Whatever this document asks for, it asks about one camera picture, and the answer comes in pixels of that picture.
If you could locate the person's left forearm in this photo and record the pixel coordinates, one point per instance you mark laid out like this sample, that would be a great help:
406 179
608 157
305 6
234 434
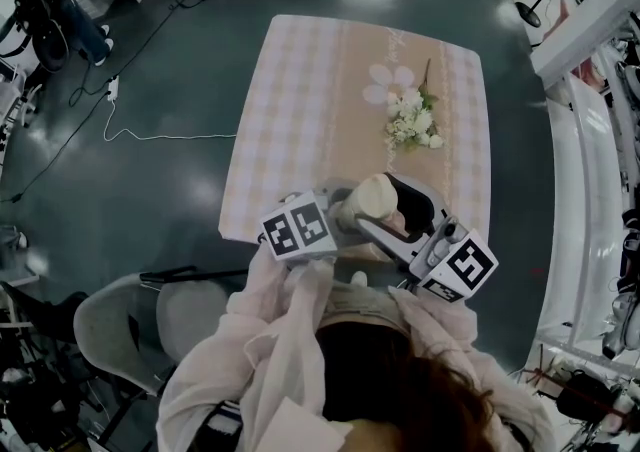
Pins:
285 295

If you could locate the row of black white devices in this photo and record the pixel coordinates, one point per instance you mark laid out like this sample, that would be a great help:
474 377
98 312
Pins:
627 75

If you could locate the white shelf rack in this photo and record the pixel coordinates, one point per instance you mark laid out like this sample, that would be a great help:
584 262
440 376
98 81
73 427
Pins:
585 190

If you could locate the white power strip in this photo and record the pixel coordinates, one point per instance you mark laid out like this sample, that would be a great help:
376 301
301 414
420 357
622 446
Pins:
113 88

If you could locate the grey shell chair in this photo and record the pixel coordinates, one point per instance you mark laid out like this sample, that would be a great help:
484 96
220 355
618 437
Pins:
112 335

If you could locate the white flower bouquet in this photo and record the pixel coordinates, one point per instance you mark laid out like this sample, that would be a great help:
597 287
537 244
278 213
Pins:
412 122

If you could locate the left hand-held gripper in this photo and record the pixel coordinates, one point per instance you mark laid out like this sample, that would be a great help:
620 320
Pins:
297 230

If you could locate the person's white shoe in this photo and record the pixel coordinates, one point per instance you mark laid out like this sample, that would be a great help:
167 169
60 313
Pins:
359 278

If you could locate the pink checked tablecloth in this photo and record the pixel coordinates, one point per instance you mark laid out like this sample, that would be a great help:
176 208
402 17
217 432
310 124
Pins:
295 130

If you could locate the black office chair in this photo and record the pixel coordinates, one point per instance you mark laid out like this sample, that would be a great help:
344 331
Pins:
60 310

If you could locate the cream ceramic vase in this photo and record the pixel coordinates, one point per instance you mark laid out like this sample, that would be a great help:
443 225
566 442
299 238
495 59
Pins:
378 194

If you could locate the person's right forearm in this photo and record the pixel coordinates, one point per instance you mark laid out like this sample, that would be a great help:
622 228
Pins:
440 325

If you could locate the person's torso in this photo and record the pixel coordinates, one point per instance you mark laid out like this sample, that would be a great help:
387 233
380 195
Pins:
225 390

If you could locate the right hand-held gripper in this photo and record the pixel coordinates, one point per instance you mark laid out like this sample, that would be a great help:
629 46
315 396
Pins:
462 265

